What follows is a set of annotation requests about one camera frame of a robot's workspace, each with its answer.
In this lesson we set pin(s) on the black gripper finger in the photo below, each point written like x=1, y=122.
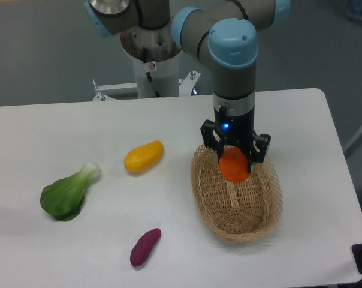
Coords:
x=258, y=150
x=210, y=141

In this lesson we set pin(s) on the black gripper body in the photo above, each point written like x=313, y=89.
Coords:
x=234, y=130

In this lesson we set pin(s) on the orange fruit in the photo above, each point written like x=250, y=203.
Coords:
x=233, y=165

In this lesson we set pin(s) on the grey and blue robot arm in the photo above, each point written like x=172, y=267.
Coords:
x=224, y=40

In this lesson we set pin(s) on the woven wicker basket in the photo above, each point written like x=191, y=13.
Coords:
x=238, y=212

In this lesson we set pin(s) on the yellow mango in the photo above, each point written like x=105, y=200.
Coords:
x=143, y=157

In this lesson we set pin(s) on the purple sweet potato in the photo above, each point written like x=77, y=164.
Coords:
x=144, y=246

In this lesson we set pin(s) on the green bok choy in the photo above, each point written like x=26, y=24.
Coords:
x=64, y=198

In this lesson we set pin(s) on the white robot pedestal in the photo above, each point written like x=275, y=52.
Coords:
x=154, y=79

